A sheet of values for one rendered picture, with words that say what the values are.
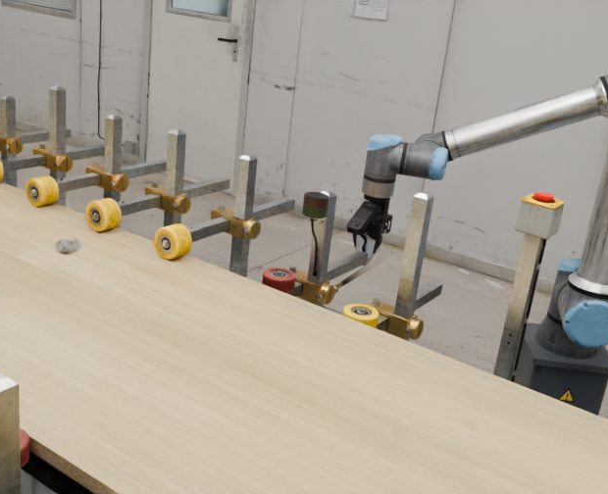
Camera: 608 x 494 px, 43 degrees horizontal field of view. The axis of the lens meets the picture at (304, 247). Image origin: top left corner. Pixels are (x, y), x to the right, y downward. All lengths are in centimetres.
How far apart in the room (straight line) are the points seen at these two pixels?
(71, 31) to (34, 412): 533
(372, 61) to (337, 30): 30
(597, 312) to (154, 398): 129
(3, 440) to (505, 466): 77
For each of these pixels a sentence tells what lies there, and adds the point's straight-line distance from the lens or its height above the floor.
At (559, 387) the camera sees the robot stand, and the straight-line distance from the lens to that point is 247.
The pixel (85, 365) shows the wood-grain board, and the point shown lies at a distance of 144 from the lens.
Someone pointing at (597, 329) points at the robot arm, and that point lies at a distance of 224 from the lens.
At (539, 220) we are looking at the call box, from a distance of 161.
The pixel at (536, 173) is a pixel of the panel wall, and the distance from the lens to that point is 448.
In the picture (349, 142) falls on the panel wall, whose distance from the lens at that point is 493.
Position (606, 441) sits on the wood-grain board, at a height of 90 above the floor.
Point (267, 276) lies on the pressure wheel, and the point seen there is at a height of 91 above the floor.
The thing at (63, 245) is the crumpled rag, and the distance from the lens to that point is 194.
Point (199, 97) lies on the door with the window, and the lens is 560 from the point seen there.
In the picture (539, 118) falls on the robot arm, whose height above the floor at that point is 129.
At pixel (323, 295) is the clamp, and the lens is 191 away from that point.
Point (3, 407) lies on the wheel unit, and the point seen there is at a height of 113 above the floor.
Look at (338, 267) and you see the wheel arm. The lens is 207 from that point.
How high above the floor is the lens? 162
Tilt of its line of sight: 20 degrees down
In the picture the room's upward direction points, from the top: 7 degrees clockwise
